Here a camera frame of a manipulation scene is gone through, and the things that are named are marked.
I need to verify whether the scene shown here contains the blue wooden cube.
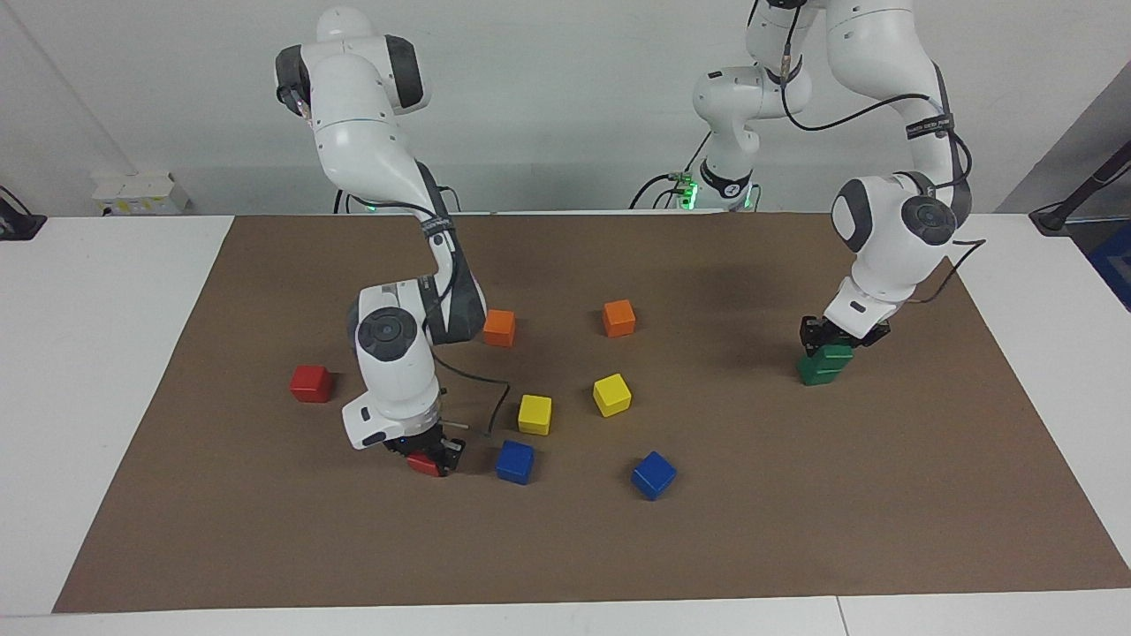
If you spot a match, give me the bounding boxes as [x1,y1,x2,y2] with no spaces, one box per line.
[495,439,536,486]
[631,450,678,502]

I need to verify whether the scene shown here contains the yellow wooden cube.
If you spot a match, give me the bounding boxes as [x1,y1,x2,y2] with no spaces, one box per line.
[592,373,634,419]
[517,394,553,436]

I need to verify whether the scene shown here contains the brown table mat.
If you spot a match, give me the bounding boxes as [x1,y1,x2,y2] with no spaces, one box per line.
[53,212,1131,616]

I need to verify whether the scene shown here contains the black metal stand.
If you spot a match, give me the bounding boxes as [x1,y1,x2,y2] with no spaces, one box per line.
[1029,140,1131,236]

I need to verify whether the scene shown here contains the blue floor object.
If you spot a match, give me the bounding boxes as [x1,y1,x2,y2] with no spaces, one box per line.
[1088,220,1131,313]

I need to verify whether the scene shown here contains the white power strip box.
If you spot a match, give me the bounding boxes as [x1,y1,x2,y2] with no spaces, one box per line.
[92,171,192,216]

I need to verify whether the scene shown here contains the black desk device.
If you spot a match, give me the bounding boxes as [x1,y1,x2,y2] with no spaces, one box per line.
[0,185,48,242]

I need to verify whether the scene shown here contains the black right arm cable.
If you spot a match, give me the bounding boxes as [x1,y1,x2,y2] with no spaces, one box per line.
[367,199,512,438]

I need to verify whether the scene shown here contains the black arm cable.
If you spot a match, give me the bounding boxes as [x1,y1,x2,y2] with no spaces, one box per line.
[751,0,987,307]
[367,199,512,438]

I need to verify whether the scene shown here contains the black base cable bundle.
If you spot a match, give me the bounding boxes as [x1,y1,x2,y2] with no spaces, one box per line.
[333,184,463,216]
[628,130,713,211]

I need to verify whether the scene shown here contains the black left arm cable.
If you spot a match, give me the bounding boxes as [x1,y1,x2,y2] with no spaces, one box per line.
[751,0,987,307]

